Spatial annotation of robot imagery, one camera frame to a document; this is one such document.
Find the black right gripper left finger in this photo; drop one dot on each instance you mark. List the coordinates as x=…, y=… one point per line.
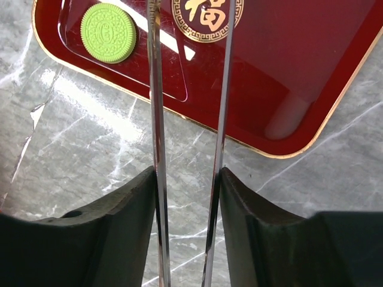
x=103, y=243

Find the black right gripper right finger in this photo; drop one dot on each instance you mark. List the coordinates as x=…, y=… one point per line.
x=269, y=246

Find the green sandwich cookie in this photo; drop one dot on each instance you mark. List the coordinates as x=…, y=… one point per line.
x=108, y=33

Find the metal serving tongs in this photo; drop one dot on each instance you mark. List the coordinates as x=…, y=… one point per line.
x=158, y=132

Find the dark red serving tray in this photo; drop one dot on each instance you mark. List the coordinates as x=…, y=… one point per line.
x=292, y=61

